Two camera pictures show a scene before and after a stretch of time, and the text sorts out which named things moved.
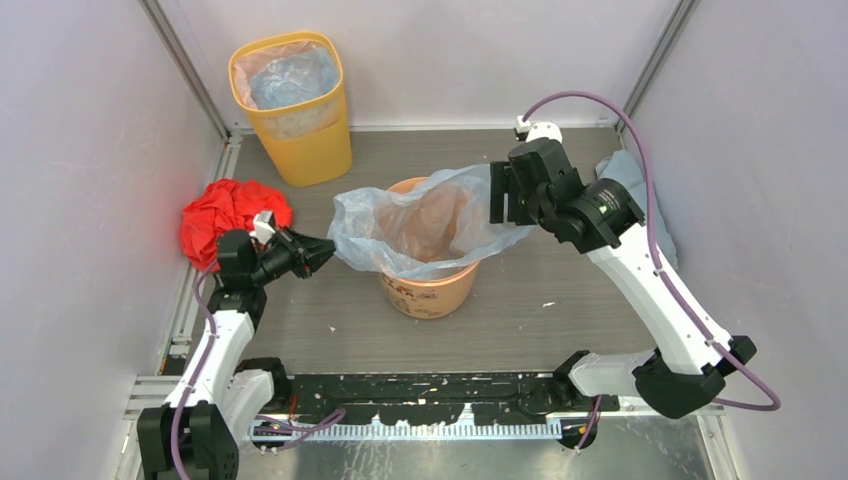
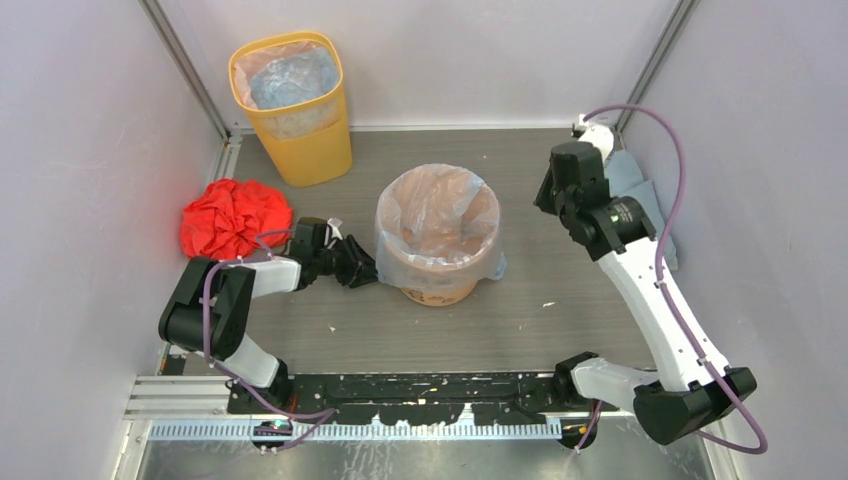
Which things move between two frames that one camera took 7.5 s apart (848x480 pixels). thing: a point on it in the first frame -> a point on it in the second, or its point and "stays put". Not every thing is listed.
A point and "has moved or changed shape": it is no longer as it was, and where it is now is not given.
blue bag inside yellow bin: (298, 77) stays put
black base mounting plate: (430, 399) stays put
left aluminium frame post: (188, 66) stays put
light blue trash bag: (422, 227) has moved or changed shape
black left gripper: (305, 252) -> (356, 256)
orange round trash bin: (430, 298) has moved or changed shape
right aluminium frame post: (682, 13) stays put
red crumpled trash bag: (227, 205) stays put
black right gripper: (503, 181) -> (543, 200)
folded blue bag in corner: (623, 168) stays put
